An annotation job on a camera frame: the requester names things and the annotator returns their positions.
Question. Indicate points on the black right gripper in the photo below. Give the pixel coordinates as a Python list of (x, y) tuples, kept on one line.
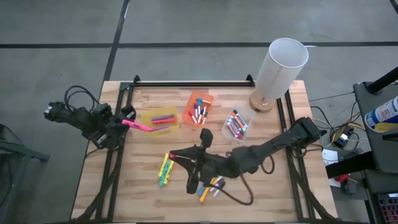
[(217, 168)]

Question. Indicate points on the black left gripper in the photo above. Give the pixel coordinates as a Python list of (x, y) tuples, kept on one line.
[(107, 130)]

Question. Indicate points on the pink highlighter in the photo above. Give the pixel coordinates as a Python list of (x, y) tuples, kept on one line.
[(136, 125), (172, 155)]

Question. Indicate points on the blue highlighter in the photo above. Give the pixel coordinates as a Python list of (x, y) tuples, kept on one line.
[(201, 190)]

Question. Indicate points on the purple highlighter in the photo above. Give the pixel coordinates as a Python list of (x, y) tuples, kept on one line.
[(163, 117), (161, 127)]

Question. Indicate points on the coral red highlighter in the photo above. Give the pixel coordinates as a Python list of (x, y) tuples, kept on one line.
[(164, 121)]

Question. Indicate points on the red cap white marker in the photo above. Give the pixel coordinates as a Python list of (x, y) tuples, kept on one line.
[(192, 116)]

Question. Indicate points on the pink dry erase marker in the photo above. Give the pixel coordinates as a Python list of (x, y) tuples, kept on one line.
[(235, 132)]

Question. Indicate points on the purple dry erase marker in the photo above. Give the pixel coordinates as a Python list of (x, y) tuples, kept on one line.
[(232, 124)]

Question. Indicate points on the red dry erase marker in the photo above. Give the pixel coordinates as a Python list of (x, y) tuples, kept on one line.
[(238, 122)]

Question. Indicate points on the green dry erase marker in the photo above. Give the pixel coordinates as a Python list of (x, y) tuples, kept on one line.
[(242, 122)]

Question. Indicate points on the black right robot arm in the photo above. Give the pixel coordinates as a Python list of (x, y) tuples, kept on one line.
[(280, 140)]

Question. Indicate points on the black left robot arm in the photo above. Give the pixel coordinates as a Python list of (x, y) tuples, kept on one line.
[(74, 116)]

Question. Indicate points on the yellow translucent plastic bin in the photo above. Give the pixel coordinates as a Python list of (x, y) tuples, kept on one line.
[(146, 119)]

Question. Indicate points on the teal highlighter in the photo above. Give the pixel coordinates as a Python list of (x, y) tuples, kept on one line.
[(164, 175)]

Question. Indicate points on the purple cap white marker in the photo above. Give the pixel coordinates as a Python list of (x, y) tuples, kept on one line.
[(218, 180)]

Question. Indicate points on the orange yellow highlighter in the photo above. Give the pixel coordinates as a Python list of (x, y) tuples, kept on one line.
[(205, 193)]

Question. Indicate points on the black cap white marker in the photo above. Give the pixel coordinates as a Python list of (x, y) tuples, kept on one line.
[(219, 189)]

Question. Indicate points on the orange translucent plastic bin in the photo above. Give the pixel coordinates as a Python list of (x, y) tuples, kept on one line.
[(186, 119)]

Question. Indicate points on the clear plastic bin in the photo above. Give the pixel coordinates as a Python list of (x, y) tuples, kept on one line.
[(250, 133)]

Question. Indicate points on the white shade wooden base lamp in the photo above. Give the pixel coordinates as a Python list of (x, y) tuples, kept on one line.
[(286, 68)]

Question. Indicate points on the white paper sheet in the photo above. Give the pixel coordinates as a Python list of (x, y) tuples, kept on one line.
[(329, 155)]

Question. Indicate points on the small red object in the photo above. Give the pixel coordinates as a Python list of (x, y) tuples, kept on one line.
[(342, 178)]

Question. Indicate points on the small blue grey power device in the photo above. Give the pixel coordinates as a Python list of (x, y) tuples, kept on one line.
[(342, 139)]

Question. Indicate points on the black equipment stand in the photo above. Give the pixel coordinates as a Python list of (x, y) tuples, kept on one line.
[(382, 149)]

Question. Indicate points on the blue white spray can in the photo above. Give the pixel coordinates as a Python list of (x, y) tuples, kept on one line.
[(384, 113)]

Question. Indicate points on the backlit computer keyboard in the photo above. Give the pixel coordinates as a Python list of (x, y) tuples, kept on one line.
[(388, 208)]

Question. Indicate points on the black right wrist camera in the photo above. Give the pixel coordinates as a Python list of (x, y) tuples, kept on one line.
[(206, 137)]

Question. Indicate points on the black metal chair frame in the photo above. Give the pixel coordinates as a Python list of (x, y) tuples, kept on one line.
[(18, 152)]

